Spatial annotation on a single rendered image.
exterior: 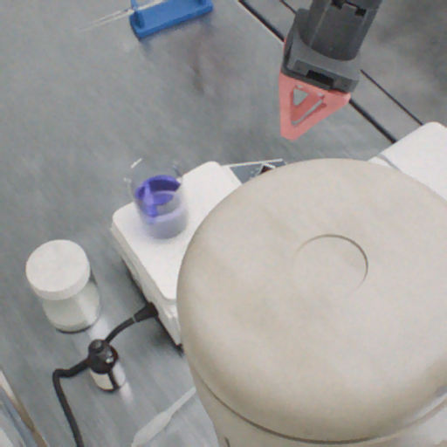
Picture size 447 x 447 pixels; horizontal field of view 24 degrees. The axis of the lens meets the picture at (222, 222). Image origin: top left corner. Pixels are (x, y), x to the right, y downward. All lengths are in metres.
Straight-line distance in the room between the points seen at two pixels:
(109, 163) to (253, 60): 0.21
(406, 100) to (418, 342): 1.40
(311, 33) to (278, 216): 0.63
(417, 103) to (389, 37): 0.15
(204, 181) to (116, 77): 0.27
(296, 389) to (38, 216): 0.86
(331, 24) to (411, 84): 0.80
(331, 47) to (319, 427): 0.67
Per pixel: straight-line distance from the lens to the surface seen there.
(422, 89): 1.74
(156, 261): 0.99
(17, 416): 0.29
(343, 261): 0.34
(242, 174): 1.07
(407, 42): 1.81
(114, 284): 1.09
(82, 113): 1.24
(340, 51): 0.97
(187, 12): 1.31
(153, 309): 1.03
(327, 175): 0.36
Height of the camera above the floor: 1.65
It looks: 54 degrees down
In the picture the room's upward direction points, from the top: 11 degrees counter-clockwise
